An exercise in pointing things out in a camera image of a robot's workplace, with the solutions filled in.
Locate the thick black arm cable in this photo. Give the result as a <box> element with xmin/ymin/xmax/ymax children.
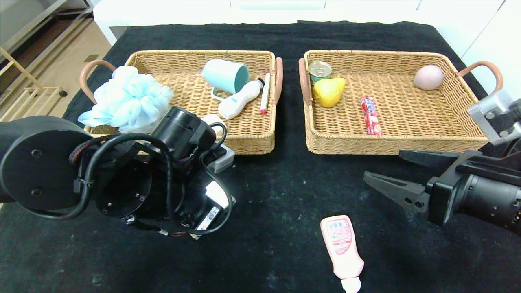
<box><xmin>24</xmin><ymin>133</ymin><xmax>173</xmax><ymax>221</ymax></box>

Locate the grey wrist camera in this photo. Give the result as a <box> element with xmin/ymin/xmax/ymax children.
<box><xmin>468</xmin><ymin>90</ymin><xmax>521</xmax><ymax>146</ymax></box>
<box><xmin>207</xmin><ymin>144</ymin><xmax>236</xmax><ymax>174</ymax></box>

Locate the pink squeeze bottle white cap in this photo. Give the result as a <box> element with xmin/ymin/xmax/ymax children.
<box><xmin>320</xmin><ymin>215</ymin><xmax>365</xmax><ymax>293</ymax></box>

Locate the red Hi-Chew candy pack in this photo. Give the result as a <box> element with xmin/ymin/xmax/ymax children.
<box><xmin>360</xmin><ymin>96</ymin><xmax>382</xmax><ymax>136</ymax></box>

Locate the yellow pear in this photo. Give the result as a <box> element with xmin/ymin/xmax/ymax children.
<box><xmin>313</xmin><ymin>77</ymin><xmax>346</xmax><ymax>108</ymax></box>

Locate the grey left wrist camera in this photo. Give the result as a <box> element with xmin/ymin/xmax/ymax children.
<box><xmin>207</xmin><ymin>144</ymin><xmax>236</xmax><ymax>174</ymax></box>

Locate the white tube with red cap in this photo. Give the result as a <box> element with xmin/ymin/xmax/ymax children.
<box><xmin>260</xmin><ymin>72</ymin><xmax>271</xmax><ymax>115</ymax></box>

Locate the black left camera cable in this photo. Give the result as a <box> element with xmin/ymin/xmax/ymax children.
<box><xmin>199</xmin><ymin>121</ymin><xmax>234</xmax><ymax>237</ymax></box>

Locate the white soap bar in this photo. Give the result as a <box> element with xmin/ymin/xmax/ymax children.
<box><xmin>201</xmin><ymin>114</ymin><xmax>227</xmax><ymax>138</ymax></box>

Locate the grey metal shelf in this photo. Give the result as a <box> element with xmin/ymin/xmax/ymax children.
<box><xmin>0</xmin><ymin>0</ymin><xmax>94</xmax><ymax>53</ymax></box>

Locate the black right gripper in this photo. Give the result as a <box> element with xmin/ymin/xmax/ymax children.
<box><xmin>363</xmin><ymin>149</ymin><xmax>521</xmax><ymax>235</ymax></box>

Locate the light blue bath loofah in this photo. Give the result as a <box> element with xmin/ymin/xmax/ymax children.
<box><xmin>77</xmin><ymin>65</ymin><xmax>174</xmax><ymax>135</ymax></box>

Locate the teal plastic cup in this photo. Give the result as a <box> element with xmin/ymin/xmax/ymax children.
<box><xmin>201</xmin><ymin>59</ymin><xmax>250</xmax><ymax>102</ymax></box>

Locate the pale pink egg-shaped ball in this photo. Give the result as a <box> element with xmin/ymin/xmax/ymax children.
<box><xmin>413</xmin><ymin>65</ymin><xmax>444</xmax><ymax>91</ymax></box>

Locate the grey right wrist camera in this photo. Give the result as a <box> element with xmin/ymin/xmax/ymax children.
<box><xmin>468</xmin><ymin>90</ymin><xmax>521</xmax><ymax>146</ymax></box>

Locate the white side table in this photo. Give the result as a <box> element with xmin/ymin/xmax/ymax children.
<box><xmin>93</xmin><ymin>0</ymin><xmax>141</xmax><ymax>46</ymax></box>

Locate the wicker basket with brown handles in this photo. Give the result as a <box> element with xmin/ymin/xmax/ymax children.
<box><xmin>298</xmin><ymin>50</ymin><xmax>504</xmax><ymax>156</ymax></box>
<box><xmin>79</xmin><ymin>50</ymin><xmax>284</xmax><ymax>155</ymax></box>

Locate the wooden slatted rack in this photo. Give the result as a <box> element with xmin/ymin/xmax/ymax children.
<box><xmin>0</xmin><ymin>47</ymin><xmax>69</xmax><ymax>122</ymax></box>

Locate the white plastic bottle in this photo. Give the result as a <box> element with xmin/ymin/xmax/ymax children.
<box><xmin>218</xmin><ymin>79</ymin><xmax>266</xmax><ymax>120</ymax></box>

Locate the small tin can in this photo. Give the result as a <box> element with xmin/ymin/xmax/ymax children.
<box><xmin>308</xmin><ymin>61</ymin><xmax>333</xmax><ymax>85</ymax></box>

